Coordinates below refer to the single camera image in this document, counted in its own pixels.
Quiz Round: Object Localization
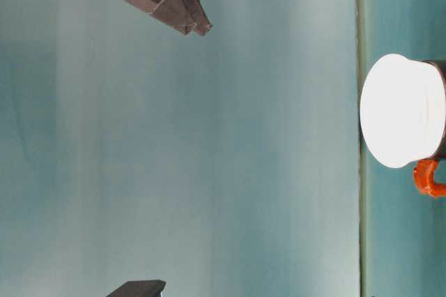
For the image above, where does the black cup holder red handle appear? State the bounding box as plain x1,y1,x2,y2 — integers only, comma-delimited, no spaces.
413,59,446,197

